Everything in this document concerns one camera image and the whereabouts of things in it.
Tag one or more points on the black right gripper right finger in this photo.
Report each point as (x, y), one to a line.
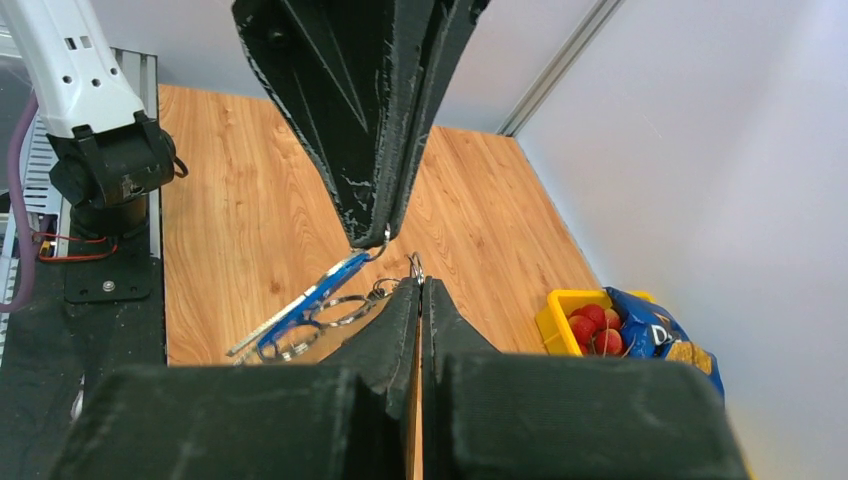
(494, 415)

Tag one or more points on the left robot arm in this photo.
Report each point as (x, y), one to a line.
(110, 152)

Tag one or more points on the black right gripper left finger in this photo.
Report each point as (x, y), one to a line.
(346, 417)

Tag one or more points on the red cherry cluster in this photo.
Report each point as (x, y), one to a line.
(597, 330)

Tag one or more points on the yellow plastic bin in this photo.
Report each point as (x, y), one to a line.
(553, 320)

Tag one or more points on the blue chips bag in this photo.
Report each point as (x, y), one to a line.
(651, 337)

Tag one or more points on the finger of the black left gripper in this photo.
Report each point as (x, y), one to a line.
(448, 32)
(346, 75)

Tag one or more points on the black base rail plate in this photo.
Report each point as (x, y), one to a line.
(84, 321)

